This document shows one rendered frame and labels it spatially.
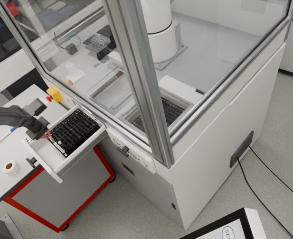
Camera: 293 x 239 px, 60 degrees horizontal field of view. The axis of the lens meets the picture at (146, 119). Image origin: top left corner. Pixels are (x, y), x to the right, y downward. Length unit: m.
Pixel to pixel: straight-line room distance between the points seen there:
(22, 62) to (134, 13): 1.51
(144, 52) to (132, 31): 0.07
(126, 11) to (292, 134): 1.97
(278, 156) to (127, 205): 1.20
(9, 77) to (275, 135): 2.03
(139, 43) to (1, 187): 1.17
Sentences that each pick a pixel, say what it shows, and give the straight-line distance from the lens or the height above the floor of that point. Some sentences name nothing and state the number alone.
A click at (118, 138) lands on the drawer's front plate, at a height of 0.93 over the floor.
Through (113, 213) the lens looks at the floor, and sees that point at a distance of 2.04.
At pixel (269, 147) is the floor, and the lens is 2.22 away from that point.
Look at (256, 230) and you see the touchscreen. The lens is 0.68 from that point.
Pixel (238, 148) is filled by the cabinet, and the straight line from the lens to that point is 1.77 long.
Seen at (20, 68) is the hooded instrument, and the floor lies 0.86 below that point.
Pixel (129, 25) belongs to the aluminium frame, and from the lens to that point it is 0.55.
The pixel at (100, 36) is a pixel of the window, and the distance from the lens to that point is 0.72.
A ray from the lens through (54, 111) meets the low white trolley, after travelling 1.69.
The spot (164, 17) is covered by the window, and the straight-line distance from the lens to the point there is 0.64.
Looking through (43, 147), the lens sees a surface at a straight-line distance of 1.43.
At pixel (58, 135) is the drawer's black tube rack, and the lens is 1.35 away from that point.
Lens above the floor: 1.84
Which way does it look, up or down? 50 degrees down
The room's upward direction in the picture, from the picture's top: 17 degrees counter-clockwise
